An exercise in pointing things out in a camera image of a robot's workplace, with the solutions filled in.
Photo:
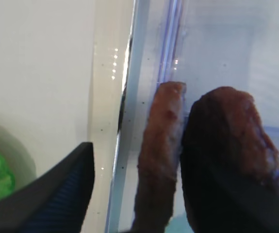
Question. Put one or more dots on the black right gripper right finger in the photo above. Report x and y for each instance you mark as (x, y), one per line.
(220, 201)

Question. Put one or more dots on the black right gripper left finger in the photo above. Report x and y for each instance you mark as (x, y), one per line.
(56, 202)

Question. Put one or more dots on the brown meat patty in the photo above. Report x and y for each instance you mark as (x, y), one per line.
(225, 125)
(158, 159)

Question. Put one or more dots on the white rectangular tray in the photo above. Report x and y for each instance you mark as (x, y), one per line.
(62, 69)

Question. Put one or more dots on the clear right long rail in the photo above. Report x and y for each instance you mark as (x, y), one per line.
(149, 55)

